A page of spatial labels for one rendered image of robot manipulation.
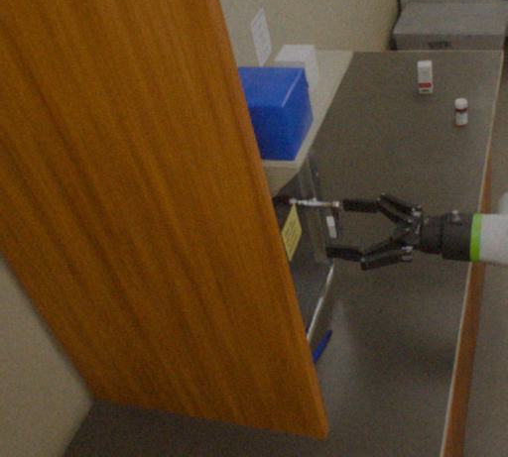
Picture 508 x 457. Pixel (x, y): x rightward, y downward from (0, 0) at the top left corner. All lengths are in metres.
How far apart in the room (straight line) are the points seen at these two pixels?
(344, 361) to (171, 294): 0.45
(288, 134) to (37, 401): 0.76
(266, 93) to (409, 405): 0.68
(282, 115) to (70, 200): 0.34
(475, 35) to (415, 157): 1.99
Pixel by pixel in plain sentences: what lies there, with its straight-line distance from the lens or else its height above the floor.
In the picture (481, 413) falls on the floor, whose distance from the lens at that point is 2.41.
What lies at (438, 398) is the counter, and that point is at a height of 0.94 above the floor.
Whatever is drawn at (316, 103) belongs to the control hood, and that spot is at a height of 1.51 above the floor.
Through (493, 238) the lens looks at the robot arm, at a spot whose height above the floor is 1.18.
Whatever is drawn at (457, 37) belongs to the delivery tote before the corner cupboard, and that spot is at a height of 0.31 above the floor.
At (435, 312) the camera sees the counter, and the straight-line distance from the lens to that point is 1.44.
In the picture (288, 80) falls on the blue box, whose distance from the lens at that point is 0.92.
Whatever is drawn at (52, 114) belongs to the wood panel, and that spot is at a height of 1.64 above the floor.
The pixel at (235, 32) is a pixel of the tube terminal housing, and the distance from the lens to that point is 1.00.
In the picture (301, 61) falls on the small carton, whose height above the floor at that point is 1.57.
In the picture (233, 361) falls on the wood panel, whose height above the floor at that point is 1.15.
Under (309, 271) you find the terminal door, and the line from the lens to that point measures 1.32.
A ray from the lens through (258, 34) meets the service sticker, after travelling 1.07.
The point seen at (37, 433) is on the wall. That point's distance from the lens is 1.43.
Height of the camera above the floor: 2.05
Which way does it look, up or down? 40 degrees down
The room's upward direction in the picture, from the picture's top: 11 degrees counter-clockwise
